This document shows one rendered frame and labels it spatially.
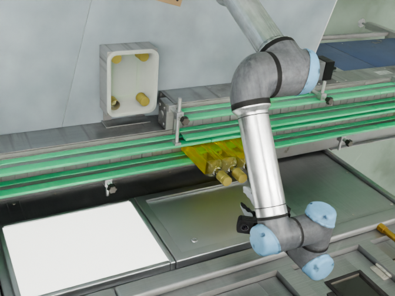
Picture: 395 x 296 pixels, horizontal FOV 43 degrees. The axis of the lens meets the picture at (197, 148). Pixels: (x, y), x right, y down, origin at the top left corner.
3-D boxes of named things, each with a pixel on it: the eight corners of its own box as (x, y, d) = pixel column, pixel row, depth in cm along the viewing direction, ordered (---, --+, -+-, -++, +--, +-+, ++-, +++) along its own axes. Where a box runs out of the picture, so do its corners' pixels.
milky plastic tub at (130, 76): (99, 108, 171) (107, 118, 164) (99, 44, 161) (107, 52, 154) (146, 102, 179) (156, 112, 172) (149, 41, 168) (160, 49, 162)
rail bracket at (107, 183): (94, 184, 170) (106, 205, 160) (94, 167, 167) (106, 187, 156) (105, 182, 172) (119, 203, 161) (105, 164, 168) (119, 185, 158)
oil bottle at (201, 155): (180, 150, 180) (208, 180, 163) (181, 135, 177) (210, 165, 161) (194, 147, 182) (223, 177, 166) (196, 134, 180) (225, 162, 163)
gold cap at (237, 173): (230, 177, 164) (237, 183, 160) (233, 167, 162) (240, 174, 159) (238, 177, 166) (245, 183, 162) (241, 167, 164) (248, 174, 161)
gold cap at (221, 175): (215, 180, 161) (221, 187, 158) (216, 171, 160) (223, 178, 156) (224, 178, 163) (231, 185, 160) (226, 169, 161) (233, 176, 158)
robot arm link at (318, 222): (308, 222, 116) (299, 259, 121) (345, 214, 121) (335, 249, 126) (288, 204, 122) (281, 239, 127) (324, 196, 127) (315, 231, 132)
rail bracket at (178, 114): (163, 135, 173) (179, 152, 163) (166, 90, 165) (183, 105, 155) (171, 134, 174) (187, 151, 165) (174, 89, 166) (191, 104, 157)
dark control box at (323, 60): (303, 74, 208) (315, 81, 201) (307, 56, 204) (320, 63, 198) (318, 73, 211) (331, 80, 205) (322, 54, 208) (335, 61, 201)
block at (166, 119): (156, 122, 177) (163, 131, 172) (157, 97, 173) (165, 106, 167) (165, 121, 179) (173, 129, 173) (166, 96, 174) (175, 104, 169)
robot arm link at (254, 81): (233, 47, 114) (273, 260, 111) (272, 45, 119) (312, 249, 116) (210, 61, 125) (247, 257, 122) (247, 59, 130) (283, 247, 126)
